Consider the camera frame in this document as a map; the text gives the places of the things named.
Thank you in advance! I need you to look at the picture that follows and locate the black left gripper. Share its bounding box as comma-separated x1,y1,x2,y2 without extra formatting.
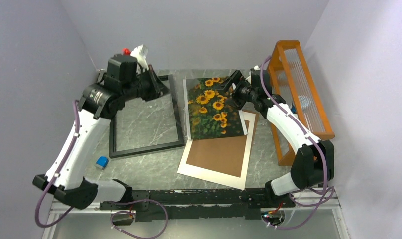
122,64,171,102

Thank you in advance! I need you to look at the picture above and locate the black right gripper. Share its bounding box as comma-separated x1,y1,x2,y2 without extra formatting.
214,70,258,110

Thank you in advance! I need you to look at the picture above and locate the black picture frame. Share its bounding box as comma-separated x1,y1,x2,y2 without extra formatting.
109,75,185,159

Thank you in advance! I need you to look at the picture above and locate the sunflower photo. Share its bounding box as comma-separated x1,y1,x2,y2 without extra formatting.
183,77,247,140

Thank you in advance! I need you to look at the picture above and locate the white mat backing board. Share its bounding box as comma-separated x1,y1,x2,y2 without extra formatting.
177,111,258,190

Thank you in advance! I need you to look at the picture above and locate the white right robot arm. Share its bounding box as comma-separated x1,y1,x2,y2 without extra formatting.
213,70,334,207

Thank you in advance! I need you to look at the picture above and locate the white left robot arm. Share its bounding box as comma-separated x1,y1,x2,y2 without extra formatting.
32,51,168,209

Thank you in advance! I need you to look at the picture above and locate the orange wooden shelf rack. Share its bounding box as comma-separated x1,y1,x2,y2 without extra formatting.
261,40,336,167

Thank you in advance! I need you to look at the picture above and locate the blue small object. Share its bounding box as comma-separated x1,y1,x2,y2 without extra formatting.
95,156,109,170

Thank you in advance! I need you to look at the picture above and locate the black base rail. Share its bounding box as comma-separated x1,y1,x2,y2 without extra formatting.
99,188,295,222

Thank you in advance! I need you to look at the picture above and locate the aluminium table rail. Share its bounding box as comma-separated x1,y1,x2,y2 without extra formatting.
43,188,350,239

